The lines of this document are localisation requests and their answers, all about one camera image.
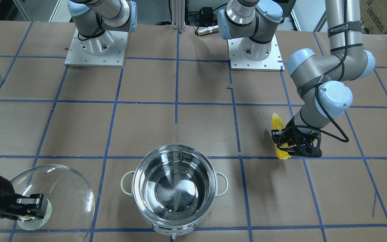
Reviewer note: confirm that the black gripper corn arm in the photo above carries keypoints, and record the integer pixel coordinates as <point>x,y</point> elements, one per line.
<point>291,133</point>

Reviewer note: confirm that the glass pot lid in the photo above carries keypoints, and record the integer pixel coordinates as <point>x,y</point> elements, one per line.
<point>72,206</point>

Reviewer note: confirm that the white enamel cooking pot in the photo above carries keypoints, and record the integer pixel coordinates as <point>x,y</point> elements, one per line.
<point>174,187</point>

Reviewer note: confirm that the brown paper table cover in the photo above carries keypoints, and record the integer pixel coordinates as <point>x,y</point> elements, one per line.
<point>177,88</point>

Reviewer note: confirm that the cardboard box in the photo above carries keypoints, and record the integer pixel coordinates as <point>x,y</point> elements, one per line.
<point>374,16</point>

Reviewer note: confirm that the aluminium frame post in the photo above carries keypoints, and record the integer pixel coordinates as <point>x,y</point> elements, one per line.
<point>178,14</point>

